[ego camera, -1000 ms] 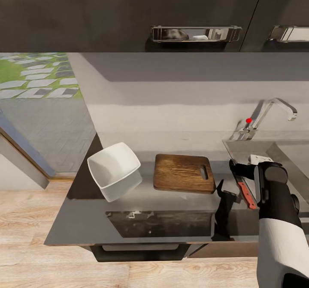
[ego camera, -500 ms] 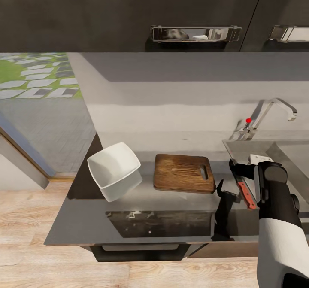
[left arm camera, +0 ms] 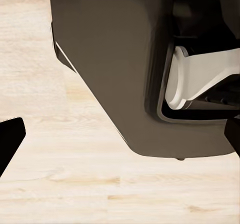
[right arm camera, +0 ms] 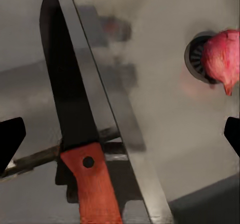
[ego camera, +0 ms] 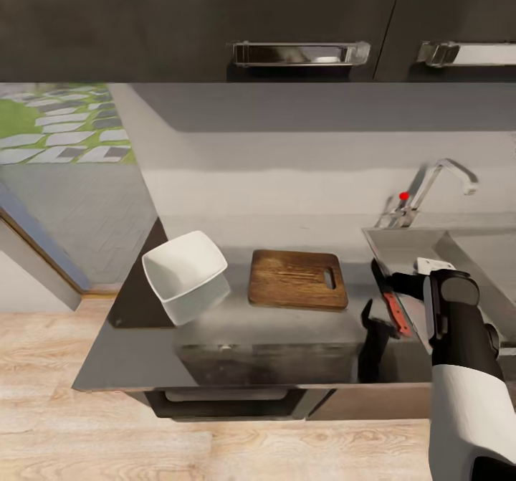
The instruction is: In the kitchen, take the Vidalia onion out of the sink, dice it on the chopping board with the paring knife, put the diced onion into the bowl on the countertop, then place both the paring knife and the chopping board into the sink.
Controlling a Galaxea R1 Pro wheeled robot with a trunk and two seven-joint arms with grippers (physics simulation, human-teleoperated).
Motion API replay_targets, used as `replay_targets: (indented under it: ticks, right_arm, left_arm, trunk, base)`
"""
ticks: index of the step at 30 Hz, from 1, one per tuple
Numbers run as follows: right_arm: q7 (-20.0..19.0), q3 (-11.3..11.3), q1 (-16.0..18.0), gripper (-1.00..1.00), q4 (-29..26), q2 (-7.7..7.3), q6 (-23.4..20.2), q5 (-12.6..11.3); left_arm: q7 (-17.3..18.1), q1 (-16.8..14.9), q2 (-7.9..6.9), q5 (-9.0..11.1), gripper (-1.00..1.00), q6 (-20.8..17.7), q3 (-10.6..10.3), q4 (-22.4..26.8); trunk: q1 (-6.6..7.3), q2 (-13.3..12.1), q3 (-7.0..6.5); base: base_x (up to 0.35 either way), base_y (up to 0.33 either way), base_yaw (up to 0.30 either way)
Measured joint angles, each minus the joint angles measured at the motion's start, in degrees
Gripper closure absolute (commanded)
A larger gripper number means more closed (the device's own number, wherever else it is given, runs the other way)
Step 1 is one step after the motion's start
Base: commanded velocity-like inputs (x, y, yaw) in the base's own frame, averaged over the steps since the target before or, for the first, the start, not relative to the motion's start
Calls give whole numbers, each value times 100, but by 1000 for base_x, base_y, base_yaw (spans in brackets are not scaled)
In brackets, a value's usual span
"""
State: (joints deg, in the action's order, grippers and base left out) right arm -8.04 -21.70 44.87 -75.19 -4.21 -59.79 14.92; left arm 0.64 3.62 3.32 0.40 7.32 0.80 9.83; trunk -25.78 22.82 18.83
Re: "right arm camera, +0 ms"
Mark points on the drop in sink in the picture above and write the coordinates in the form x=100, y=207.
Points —
x=170, y=118

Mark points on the vidalia onion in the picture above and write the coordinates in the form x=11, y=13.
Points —
x=220, y=58

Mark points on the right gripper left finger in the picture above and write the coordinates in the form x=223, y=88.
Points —
x=12, y=134

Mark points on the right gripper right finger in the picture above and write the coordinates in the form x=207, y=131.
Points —
x=232, y=133

